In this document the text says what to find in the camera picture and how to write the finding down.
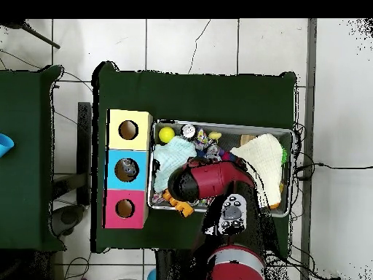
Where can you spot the mint green cloth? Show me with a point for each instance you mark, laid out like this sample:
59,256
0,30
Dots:
172,157

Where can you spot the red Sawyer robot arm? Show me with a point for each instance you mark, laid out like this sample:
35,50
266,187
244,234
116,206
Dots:
212,178

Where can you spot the shallow mesh bin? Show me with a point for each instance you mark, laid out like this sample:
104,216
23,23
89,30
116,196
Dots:
233,131

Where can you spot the wooden box with three holes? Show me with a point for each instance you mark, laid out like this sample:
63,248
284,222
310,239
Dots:
128,143

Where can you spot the silver drink can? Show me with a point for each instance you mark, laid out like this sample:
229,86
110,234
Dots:
188,131

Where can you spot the yellow ball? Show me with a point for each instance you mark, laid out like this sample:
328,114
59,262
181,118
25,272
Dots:
166,134

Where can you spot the orange toy building block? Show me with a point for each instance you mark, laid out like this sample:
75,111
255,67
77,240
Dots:
182,207

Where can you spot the dark green table cloth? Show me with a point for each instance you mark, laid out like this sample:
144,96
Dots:
204,96
20,116

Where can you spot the cream cloth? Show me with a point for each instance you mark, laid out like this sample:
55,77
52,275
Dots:
265,157

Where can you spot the light blue round object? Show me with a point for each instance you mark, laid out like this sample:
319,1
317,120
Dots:
152,276

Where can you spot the blue plastic cup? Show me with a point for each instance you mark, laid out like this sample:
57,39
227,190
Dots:
5,145

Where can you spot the black rod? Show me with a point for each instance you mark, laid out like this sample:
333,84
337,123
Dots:
43,39

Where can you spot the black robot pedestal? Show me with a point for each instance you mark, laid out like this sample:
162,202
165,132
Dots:
174,267

